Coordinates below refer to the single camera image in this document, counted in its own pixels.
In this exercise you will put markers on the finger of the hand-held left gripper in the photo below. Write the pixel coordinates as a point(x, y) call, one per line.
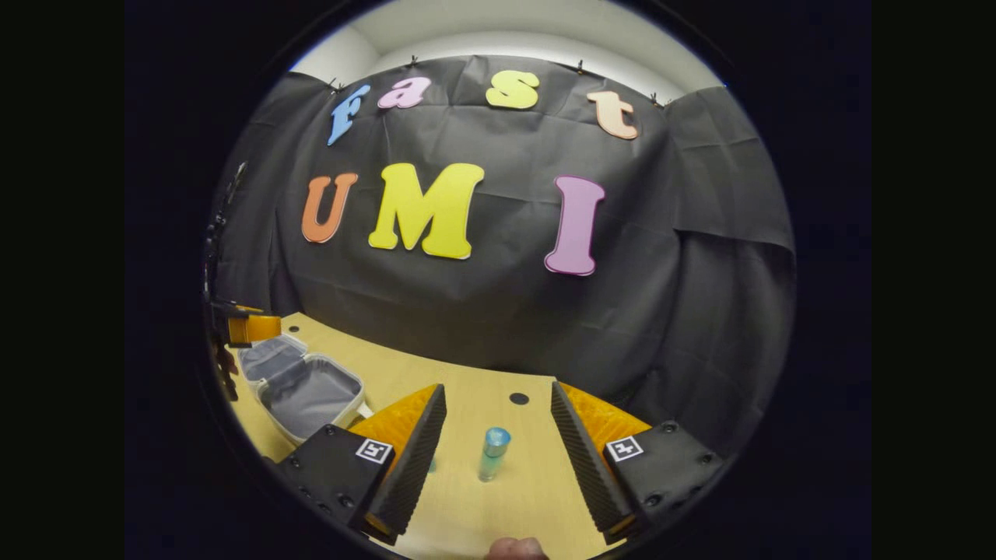
point(253, 327)

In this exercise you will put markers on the blue transparent bottle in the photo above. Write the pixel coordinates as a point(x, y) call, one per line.
point(493, 455)

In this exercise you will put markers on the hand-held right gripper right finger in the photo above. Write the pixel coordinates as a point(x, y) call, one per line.
point(583, 467)

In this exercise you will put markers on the black backdrop cloth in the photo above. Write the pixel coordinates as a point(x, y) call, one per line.
point(513, 311)

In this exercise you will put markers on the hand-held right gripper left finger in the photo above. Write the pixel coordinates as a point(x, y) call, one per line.
point(416, 467)

